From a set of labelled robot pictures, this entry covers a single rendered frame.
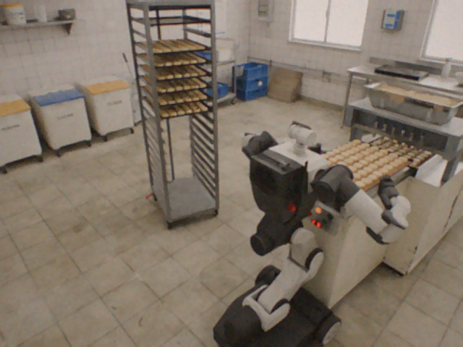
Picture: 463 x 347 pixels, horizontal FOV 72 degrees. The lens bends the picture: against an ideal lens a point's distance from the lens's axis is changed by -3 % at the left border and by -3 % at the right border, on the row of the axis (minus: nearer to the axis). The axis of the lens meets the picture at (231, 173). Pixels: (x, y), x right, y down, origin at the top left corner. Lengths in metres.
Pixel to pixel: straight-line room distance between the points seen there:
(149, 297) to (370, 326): 1.49
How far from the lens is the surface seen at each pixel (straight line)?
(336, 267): 2.03
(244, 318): 1.88
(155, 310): 2.40
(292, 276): 1.99
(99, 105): 4.69
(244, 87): 6.21
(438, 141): 2.31
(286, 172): 1.31
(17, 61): 4.98
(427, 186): 2.33
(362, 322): 2.45
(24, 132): 4.47
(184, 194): 3.15
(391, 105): 2.36
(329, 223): 1.85
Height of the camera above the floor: 1.88
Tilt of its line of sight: 30 degrees down
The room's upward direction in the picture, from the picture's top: straight up
